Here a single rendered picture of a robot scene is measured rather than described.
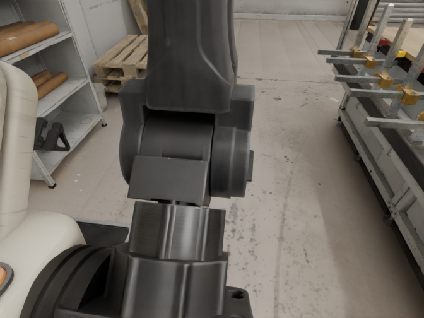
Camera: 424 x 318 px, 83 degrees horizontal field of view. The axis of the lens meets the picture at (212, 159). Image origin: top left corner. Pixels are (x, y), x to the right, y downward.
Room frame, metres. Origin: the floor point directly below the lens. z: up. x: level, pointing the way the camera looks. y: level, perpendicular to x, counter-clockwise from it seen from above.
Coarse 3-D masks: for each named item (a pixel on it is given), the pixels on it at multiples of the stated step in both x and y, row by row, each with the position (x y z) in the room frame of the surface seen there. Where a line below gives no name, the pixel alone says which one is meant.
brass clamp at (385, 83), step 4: (376, 72) 1.43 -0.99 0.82; (376, 76) 1.40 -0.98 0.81; (380, 76) 1.35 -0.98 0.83; (384, 76) 1.34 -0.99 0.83; (380, 80) 1.34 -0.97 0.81; (384, 80) 1.30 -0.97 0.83; (388, 80) 1.30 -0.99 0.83; (392, 80) 1.30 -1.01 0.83; (380, 84) 1.32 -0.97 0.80; (384, 84) 1.30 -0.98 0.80; (388, 84) 1.30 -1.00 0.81
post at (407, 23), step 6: (408, 18) 1.38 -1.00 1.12; (402, 24) 1.40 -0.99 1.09; (408, 24) 1.37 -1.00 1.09; (402, 30) 1.37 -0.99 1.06; (408, 30) 1.37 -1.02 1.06; (396, 36) 1.40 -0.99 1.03; (402, 36) 1.37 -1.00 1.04; (396, 42) 1.37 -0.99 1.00; (402, 42) 1.37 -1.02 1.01; (390, 48) 1.40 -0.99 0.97; (396, 48) 1.37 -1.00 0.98; (390, 54) 1.38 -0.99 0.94; (396, 54) 1.37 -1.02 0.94; (384, 60) 1.41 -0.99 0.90; (390, 60) 1.37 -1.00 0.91; (384, 66) 1.38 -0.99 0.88; (390, 66) 1.37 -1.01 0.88; (384, 72) 1.37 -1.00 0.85
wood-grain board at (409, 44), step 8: (384, 32) 2.03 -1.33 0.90; (392, 32) 2.03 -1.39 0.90; (408, 32) 2.03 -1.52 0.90; (416, 32) 2.03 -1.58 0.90; (392, 40) 1.81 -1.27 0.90; (408, 40) 1.81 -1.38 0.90; (416, 40) 1.81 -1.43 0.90; (408, 48) 1.63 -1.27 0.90; (416, 48) 1.63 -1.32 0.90; (408, 56) 1.52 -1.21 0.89
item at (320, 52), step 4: (320, 52) 1.86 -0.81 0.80; (324, 52) 1.86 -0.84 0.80; (328, 52) 1.86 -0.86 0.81; (332, 52) 1.85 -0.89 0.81; (336, 52) 1.85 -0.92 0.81; (340, 52) 1.85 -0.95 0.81; (344, 52) 1.84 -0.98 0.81; (348, 52) 1.84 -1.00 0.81; (352, 52) 1.83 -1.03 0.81; (364, 52) 1.82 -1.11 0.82; (376, 52) 1.81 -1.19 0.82; (380, 52) 1.81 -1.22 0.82; (376, 56) 1.81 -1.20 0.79
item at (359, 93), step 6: (354, 90) 1.13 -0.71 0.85; (360, 90) 1.13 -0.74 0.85; (366, 90) 1.13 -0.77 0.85; (372, 90) 1.13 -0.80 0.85; (378, 90) 1.13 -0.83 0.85; (384, 90) 1.13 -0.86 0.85; (354, 96) 1.12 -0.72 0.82; (360, 96) 1.11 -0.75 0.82; (366, 96) 1.11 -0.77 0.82; (372, 96) 1.11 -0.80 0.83; (378, 96) 1.10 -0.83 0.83; (384, 96) 1.10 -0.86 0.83; (390, 96) 1.10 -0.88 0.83; (396, 96) 1.09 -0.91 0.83; (402, 96) 1.09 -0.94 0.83; (420, 96) 1.08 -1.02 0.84
